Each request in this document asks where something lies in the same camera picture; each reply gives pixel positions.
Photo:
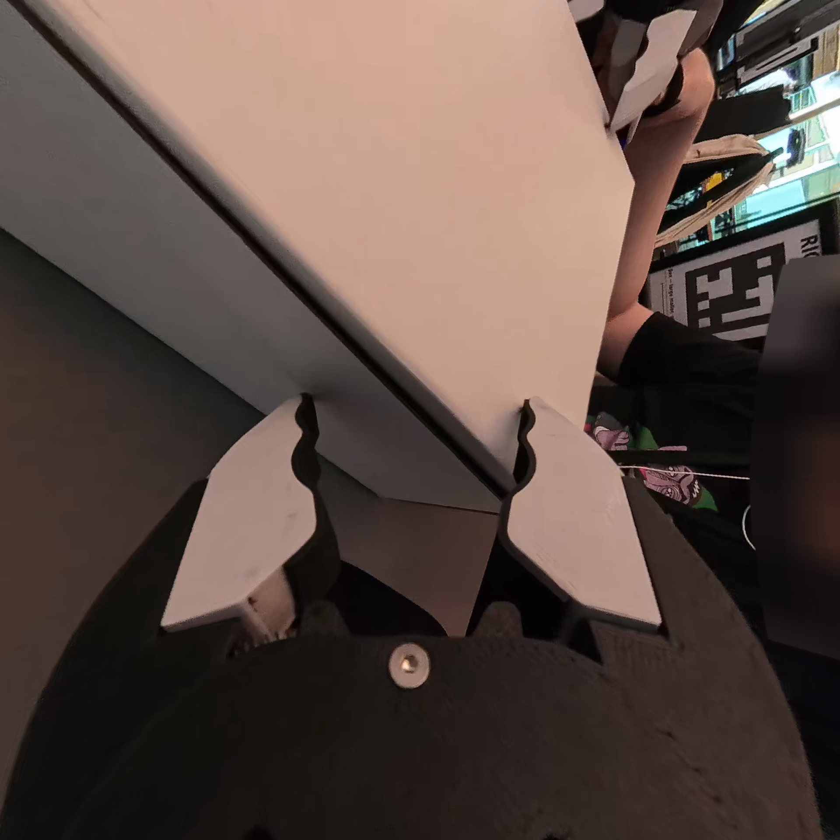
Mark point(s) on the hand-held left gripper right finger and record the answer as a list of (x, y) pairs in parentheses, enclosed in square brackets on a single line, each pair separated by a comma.
[(577, 525)]

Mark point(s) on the person's right forearm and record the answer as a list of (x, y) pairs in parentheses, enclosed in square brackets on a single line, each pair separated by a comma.
[(649, 229)]

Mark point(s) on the person's black printed shirt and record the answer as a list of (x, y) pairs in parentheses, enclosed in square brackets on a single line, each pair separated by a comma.
[(689, 367)]

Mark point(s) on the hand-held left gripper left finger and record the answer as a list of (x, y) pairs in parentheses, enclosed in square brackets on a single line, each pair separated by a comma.
[(256, 512)]

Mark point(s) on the white cardboard box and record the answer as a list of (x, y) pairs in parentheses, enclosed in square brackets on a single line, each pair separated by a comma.
[(394, 197)]

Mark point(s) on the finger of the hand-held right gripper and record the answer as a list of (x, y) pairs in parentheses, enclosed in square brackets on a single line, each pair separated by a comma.
[(620, 46), (646, 79)]

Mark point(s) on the black white marker sign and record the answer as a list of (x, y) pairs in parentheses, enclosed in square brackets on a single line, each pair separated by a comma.
[(722, 295)]

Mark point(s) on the beige cloth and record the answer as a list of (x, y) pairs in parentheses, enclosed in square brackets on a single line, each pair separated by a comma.
[(722, 148)]

